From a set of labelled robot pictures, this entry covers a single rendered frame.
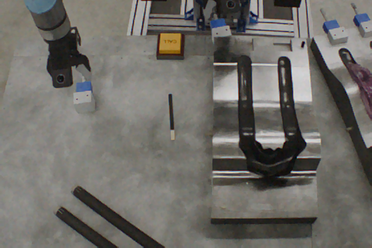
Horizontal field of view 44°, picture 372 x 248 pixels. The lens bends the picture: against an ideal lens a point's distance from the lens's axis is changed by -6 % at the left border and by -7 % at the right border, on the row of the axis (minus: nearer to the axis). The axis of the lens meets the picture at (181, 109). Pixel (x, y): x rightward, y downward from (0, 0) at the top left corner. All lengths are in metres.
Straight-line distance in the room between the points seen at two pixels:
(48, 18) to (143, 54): 0.47
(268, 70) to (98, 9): 1.50
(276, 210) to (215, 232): 0.16
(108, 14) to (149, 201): 1.53
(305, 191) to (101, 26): 1.65
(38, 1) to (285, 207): 0.73
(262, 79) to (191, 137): 0.24
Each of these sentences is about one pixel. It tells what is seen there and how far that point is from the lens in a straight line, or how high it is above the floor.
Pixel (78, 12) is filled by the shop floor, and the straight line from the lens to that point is 2.65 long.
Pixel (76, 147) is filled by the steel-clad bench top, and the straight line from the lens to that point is 1.32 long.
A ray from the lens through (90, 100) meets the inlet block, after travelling 1.31.
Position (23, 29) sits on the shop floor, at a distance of 2.69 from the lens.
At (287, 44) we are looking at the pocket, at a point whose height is 0.87.
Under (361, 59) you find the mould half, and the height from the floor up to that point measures 0.86.
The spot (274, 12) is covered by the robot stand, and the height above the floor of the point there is 0.21.
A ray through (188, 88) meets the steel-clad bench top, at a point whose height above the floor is 0.80.
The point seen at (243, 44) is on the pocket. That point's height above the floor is 0.86.
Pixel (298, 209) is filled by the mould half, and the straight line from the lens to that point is 1.18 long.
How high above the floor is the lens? 1.98
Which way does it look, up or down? 62 degrees down
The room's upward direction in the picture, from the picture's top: 6 degrees counter-clockwise
